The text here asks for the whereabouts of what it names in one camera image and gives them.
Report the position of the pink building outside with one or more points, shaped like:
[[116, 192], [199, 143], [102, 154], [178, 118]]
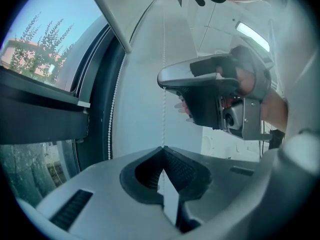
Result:
[[15, 51]]

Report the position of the white roller blind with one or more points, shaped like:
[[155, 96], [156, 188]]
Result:
[[110, 14]]

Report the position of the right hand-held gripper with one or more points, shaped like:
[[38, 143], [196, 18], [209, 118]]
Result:
[[251, 119]]

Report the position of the green trees outside window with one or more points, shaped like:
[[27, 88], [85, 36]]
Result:
[[47, 44]]

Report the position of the person's right hand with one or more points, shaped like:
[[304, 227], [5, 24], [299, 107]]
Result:
[[245, 81]]

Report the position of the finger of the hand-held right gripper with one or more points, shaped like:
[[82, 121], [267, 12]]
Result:
[[180, 74]]

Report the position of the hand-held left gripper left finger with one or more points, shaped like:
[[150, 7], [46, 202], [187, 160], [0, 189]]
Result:
[[105, 189]]

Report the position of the rectangular ceiling light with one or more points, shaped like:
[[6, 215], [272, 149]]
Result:
[[252, 35]]

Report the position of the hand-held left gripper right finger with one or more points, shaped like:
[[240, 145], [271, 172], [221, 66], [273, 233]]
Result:
[[225, 189]]

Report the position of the black framed window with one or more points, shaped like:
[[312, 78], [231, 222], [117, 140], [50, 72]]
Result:
[[37, 114]]

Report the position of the person's right forearm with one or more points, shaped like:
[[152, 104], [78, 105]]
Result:
[[275, 109]]

